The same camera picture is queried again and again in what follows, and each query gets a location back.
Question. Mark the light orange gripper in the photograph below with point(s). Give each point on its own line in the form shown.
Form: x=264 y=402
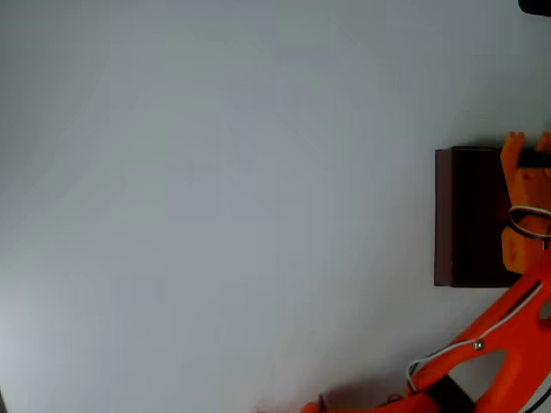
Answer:
x=515 y=182

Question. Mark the red-orange robot arm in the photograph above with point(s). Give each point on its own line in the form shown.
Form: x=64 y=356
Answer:
x=486 y=348

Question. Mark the dark brown open box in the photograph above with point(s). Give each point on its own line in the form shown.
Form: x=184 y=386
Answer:
x=469 y=215

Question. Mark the black object at table edge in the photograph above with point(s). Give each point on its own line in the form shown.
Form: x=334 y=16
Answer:
x=537 y=6

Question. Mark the light orange camera bracket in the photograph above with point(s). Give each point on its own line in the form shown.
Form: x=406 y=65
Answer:
x=527 y=185

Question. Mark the small black gripper camera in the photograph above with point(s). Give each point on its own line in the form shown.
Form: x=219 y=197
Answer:
x=536 y=158

